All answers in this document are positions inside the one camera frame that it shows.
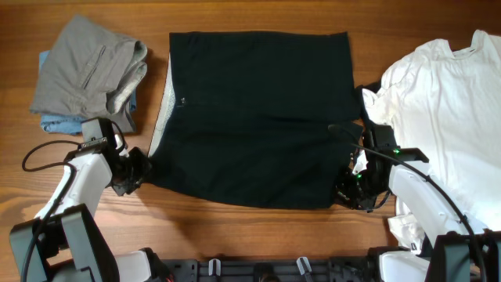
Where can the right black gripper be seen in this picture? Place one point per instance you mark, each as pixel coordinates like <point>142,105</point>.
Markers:
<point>344,191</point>

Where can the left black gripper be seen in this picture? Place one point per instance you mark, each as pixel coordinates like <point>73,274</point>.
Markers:
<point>145,165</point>

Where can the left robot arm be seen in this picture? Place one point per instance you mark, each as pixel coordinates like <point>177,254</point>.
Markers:
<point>63,242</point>

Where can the white t-shirt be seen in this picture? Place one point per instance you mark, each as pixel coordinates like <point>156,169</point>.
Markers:
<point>447,104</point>

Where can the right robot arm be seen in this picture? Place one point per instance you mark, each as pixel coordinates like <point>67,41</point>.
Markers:
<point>456,246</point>

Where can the folded grey shorts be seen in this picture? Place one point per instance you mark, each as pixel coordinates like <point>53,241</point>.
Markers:
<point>91,72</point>

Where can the folded blue garment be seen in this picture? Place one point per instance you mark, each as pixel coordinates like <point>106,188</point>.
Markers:
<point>70,125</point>

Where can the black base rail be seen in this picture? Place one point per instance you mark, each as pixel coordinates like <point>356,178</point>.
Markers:
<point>333,269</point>

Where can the black shorts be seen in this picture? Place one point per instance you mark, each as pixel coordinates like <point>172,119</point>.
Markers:
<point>261,119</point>

